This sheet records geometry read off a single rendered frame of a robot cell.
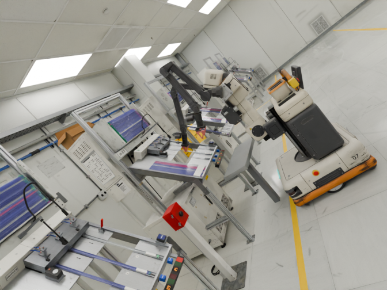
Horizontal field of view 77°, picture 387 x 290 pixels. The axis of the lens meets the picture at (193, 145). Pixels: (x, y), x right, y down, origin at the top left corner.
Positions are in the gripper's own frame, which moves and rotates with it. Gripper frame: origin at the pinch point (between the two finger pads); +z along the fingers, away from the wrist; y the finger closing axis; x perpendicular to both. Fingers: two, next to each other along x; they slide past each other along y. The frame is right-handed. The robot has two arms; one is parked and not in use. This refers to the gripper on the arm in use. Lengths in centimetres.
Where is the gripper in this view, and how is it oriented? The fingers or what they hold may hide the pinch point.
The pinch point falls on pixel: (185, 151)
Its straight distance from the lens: 261.8
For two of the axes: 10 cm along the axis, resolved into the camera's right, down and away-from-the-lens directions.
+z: 0.8, 9.2, 3.9
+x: 9.6, 0.4, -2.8
